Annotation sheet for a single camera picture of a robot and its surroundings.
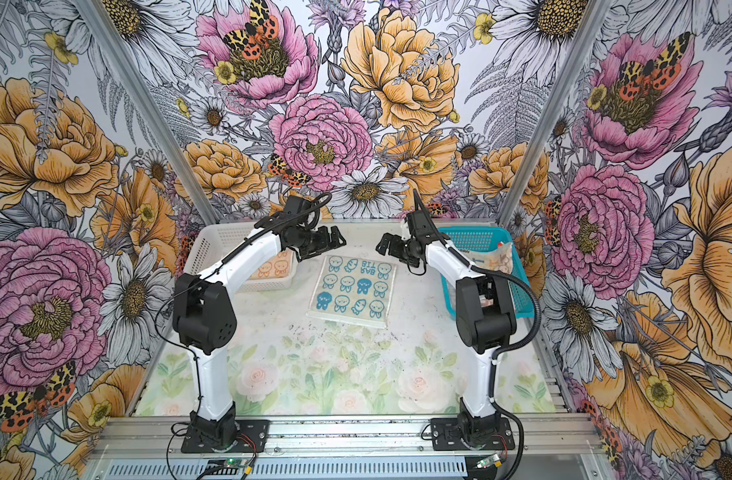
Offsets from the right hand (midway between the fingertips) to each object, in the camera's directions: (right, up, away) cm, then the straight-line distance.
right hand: (388, 258), depth 97 cm
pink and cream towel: (+38, 0, +7) cm, 39 cm away
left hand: (-17, +2, -4) cm, 18 cm away
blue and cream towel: (-11, -11, +5) cm, 17 cm away
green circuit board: (-38, -47, -25) cm, 65 cm away
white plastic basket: (-63, +6, +9) cm, 64 cm away
